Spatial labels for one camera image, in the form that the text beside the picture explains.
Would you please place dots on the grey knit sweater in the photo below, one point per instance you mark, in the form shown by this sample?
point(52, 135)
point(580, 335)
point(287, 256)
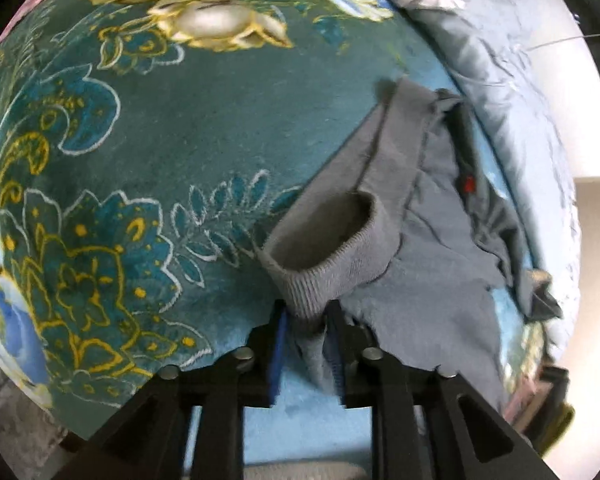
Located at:
point(340, 240)

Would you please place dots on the green floral blanket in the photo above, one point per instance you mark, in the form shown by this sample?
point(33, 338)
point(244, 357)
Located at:
point(180, 135)

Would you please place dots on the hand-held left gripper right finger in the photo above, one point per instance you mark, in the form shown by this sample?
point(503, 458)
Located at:
point(333, 355)

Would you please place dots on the grey daisy print duvet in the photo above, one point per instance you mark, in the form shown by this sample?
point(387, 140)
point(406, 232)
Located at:
point(505, 60)

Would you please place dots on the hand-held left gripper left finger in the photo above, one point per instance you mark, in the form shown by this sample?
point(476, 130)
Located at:
point(277, 355)

